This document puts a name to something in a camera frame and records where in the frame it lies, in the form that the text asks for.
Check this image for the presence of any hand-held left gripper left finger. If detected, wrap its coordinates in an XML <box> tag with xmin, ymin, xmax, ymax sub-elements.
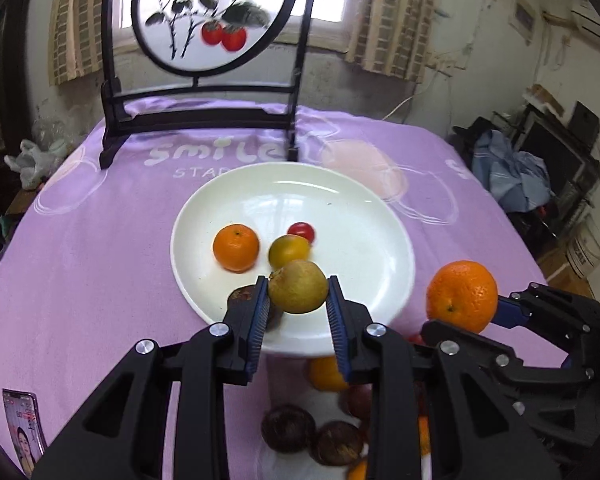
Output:
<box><xmin>30</xmin><ymin>275</ymin><xmax>276</xmax><ymax>480</ymax></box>

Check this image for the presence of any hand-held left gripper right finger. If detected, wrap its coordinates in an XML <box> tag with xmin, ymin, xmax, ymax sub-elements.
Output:
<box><xmin>326</xmin><ymin>275</ymin><xmax>563</xmax><ymax>480</ymax></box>

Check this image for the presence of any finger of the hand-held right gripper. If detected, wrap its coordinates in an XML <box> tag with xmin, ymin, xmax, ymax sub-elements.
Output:
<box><xmin>420</xmin><ymin>319</ymin><xmax>526</xmax><ymax>376</ymax></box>
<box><xmin>490</xmin><ymin>282</ymin><xmax>600</xmax><ymax>361</ymax></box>

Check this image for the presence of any large orange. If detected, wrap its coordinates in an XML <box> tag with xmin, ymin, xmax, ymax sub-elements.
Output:
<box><xmin>426</xmin><ymin>260</ymin><xmax>499</xmax><ymax>335</ymax></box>

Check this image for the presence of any yellow-brown round fruit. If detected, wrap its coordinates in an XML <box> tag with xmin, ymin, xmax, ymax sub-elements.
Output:
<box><xmin>267</xmin><ymin>259</ymin><xmax>329</xmax><ymax>315</ymax></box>

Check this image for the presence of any white round plate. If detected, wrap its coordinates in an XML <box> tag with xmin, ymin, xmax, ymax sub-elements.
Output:
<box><xmin>170</xmin><ymin>162</ymin><xmax>416</xmax><ymax>360</ymax></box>

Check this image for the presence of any dark brown round fruit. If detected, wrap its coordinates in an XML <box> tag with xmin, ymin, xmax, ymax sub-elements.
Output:
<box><xmin>314</xmin><ymin>421</ymin><xmax>365</xmax><ymax>467</ymax></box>
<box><xmin>226</xmin><ymin>285</ymin><xmax>283</xmax><ymax>332</ymax></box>
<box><xmin>261</xmin><ymin>405</ymin><xmax>317</xmax><ymax>453</ymax></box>

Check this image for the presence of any dark red tomato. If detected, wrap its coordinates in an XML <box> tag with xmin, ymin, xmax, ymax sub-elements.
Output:
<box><xmin>340</xmin><ymin>382</ymin><xmax>376</xmax><ymax>423</ymax></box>

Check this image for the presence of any yellow-green mandarin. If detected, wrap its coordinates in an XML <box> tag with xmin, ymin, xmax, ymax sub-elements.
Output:
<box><xmin>268</xmin><ymin>234</ymin><xmax>312</xmax><ymax>270</ymax></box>

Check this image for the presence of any white bucket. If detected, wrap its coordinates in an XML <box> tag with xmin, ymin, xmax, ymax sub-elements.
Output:
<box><xmin>565</xmin><ymin>212</ymin><xmax>600</xmax><ymax>281</ymax></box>

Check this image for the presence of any blue cloth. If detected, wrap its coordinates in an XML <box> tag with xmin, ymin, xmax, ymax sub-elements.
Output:
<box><xmin>472</xmin><ymin>130</ymin><xmax>553</xmax><ymax>213</ymax></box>

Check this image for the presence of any black monitor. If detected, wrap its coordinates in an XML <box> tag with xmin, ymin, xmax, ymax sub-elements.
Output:
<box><xmin>517</xmin><ymin>102</ymin><xmax>600</xmax><ymax>201</ymax></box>

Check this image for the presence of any purple printed tablecloth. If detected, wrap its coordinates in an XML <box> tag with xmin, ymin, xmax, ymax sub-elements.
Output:
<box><xmin>0</xmin><ymin>97</ymin><xmax>551</xmax><ymax>480</ymax></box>

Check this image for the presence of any black hat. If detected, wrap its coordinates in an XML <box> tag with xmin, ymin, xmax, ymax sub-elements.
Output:
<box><xmin>452</xmin><ymin>116</ymin><xmax>496</xmax><ymax>148</ymax></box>

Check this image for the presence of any smartphone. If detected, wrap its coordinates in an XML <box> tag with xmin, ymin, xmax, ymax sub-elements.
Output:
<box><xmin>1</xmin><ymin>387</ymin><xmax>48</xmax><ymax>478</ymax></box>

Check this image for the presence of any white plastic bag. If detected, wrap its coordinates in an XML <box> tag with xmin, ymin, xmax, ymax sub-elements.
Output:
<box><xmin>4</xmin><ymin>137</ymin><xmax>66</xmax><ymax>191</ymax></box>

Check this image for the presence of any white air conditioner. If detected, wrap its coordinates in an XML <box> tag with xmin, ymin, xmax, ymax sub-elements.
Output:
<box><xmin>570</xmin><ymin>0</ymin><xmax>600</xmax><ymax>51</ymax></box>

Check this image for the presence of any round painted screen black stand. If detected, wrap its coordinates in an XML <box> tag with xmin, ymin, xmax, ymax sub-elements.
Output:
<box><xmin>99</xmin><ymin>0</ymin><xmax>326</xmax><ymax>170</ymax></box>

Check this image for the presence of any beige checked curtain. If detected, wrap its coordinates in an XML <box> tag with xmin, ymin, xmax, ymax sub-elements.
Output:
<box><xmin>47</xmin><ymin>0</ymin><xmax>131</xmax><ymax>86</ymax></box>
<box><xmin>345</xmin><ymin>0</ymin><xmax>433</xmax><ymax>83</ymax></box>

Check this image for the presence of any black cabinet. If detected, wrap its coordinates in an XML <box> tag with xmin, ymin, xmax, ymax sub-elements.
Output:
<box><xmin>0</xmin><ymin>7</ymin><xmax>41</xmax><ymax>171</ymax></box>

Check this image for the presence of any white cable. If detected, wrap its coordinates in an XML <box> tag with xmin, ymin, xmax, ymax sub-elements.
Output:
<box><xmin>380</xmin><ymin>67</ymin><xmax>443</xmax><ymax>123</ymax></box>

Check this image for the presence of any white wall box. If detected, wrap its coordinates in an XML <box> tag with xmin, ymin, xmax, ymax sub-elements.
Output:
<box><xmin>510</xmin><ymin>0</ymin><xmax>538</xmax><ymax>43</ymax></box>

